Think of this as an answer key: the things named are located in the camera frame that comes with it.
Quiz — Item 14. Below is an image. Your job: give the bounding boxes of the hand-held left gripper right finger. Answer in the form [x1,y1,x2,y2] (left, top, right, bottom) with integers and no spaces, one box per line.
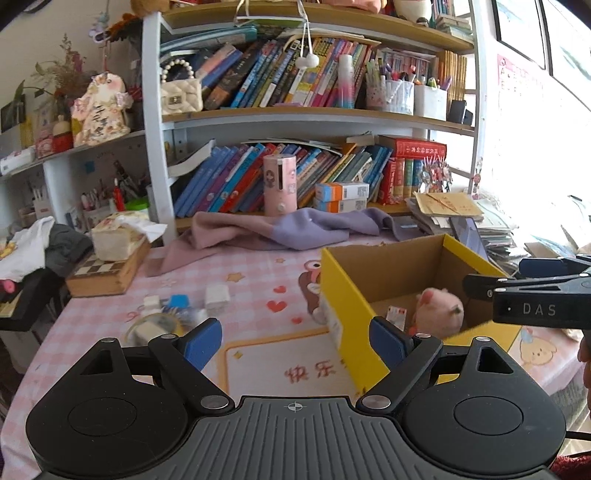
[355,316,520,414]

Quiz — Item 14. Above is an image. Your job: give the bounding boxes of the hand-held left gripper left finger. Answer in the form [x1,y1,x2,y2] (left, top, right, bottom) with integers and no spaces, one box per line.
[76,318,234,414]

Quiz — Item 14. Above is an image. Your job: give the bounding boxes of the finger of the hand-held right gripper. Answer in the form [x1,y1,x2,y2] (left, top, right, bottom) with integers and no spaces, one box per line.
[518,254,591,278]
[463,272,591,297]

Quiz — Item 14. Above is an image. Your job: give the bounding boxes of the white cube charger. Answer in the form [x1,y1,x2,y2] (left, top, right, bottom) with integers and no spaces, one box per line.
[204,284,230,311]

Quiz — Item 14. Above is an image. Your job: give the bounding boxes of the cream white block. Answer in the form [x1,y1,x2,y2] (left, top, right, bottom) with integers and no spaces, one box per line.
[136,320,169,344]

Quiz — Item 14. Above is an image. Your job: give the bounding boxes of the pink plush toy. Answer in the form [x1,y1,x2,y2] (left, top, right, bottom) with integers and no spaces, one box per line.
[406,287,466,340]

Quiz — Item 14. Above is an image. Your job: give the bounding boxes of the yellow-edged cardboard box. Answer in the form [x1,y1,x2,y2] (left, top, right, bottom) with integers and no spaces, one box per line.
[320,233,525,395]

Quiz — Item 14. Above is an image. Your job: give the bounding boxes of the black smartphone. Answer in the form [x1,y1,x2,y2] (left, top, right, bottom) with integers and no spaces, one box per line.
[450,217,490,262]

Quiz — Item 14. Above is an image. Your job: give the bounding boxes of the stack of papers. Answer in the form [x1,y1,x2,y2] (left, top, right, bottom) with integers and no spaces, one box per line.
[406,196,529,265]

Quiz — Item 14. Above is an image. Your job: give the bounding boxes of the yellow paper envelopes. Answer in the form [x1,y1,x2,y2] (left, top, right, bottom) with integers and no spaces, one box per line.
[414,190,485,223]

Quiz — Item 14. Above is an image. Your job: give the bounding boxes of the pink checkered tablecloth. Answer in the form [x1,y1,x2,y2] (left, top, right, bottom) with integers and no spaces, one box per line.
[0,226,591,462]

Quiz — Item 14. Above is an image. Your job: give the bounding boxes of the wooden chessboard box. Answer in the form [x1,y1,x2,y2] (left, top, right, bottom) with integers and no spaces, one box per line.
[66,240,151,297]

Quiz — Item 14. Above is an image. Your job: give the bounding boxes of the pink and purple cloth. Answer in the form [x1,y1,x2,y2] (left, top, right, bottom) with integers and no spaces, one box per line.
[147,208,419,278]

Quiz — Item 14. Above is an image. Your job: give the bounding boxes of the cream tissue pack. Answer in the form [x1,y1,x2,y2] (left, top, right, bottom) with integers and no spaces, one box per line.
[91,213,167,262]

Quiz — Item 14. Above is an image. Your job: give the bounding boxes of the upright red books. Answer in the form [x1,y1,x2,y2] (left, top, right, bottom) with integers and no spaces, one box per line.
[378,157,419,205]

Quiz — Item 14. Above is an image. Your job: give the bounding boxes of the orange and blue carton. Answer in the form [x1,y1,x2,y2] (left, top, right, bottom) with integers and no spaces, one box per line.
[315,182,370,201]
[315,198,369,214]

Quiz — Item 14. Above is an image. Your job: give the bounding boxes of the green cup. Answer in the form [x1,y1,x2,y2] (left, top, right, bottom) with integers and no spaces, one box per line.
[126,196,150,220]

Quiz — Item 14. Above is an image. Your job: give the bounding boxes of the thick red dictionary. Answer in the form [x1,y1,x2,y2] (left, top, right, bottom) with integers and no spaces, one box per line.
[379,135,448,158]

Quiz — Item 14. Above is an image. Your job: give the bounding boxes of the row of blue books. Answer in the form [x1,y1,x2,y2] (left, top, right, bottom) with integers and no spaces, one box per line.
[173,142,394,217]

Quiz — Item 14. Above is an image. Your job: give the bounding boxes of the dark grey garment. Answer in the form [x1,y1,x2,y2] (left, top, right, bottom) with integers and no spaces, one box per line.
[44,224,94,278]

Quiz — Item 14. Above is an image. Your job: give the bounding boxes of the pink cylindrical device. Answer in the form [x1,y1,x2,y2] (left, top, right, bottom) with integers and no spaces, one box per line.
[263,154,297,217]

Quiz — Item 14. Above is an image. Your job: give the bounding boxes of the white pen holder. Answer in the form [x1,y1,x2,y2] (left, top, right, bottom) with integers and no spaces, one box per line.
[413,76,448,121]

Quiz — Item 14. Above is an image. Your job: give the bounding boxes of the white printed garment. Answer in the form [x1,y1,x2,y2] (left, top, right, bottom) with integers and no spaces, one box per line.
[0,216,57,280]

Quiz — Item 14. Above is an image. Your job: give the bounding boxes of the row of orange books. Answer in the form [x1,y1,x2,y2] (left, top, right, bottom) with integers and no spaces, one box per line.
[436,50,468,101]

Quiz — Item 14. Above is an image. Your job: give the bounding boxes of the clear pen holder with pens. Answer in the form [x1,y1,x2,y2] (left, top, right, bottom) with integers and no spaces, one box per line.
[365,58,415,115]

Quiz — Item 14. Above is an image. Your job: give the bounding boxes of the white side shelf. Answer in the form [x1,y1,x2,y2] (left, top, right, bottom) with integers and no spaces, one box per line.
[0,131,153,232]

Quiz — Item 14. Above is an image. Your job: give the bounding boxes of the white quilted pearl handbag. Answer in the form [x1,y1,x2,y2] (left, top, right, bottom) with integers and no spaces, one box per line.
[160,59,204,116]

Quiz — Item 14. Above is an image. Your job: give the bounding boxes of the pink floral doll plaque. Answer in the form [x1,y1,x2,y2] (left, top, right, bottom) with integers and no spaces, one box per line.
[71,73,131,147]

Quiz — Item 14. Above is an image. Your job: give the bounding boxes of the tilted row of colourful books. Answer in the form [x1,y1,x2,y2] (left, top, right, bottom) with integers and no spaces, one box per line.
[196,37,385,110]

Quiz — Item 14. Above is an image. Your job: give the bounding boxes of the dried flower bunch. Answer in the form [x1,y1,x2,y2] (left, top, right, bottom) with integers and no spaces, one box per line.
[32,34,93,100]

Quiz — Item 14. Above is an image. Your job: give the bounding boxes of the white frame wooden bookshelf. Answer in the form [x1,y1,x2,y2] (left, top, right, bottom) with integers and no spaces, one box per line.
[141,0,486,241]

